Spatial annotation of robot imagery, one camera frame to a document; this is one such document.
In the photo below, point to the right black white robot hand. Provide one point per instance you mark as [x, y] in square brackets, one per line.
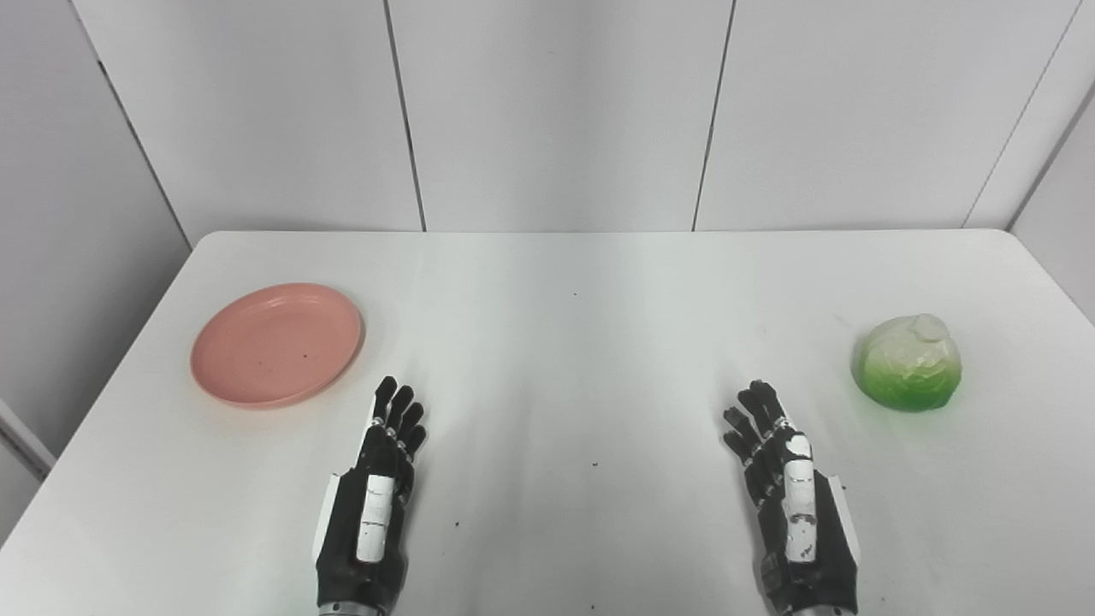
[800, 522]

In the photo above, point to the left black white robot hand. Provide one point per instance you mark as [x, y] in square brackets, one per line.
[369, 513]

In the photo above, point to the pink round plate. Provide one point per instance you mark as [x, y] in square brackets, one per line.
[276, 345]

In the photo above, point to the green white cabbage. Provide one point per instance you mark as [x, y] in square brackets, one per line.
[908, 363]

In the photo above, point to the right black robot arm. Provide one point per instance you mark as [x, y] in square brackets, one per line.
[819, 612]

